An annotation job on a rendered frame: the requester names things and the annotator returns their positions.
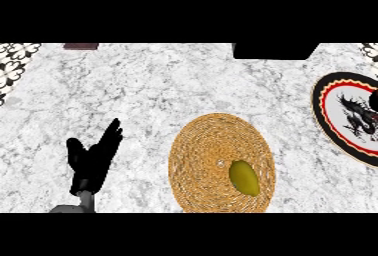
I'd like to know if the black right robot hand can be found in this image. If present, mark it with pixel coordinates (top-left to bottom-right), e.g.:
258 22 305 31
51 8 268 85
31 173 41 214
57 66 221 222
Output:
367 91 378 113

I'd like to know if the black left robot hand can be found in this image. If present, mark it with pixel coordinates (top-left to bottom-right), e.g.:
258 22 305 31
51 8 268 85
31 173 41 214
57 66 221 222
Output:
65 117 125 197

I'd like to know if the dragon print plate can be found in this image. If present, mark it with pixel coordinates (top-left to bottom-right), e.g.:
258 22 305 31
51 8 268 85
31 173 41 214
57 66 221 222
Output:
310 71 378 168

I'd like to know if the round woven wicker placemat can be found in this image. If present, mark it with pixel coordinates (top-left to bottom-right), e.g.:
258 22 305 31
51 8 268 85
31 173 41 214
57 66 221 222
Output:
166 112 277 214

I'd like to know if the yellow-green bell pepper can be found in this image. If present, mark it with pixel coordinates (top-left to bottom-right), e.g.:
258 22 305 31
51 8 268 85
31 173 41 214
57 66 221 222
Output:
227 159 261 197

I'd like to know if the black appliance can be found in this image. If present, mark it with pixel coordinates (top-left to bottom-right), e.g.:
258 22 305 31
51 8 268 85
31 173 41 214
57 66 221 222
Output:
230 42 321 61

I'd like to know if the dark brown flat object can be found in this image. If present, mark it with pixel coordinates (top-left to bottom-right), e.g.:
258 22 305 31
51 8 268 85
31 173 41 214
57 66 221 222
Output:
62 42 100 51

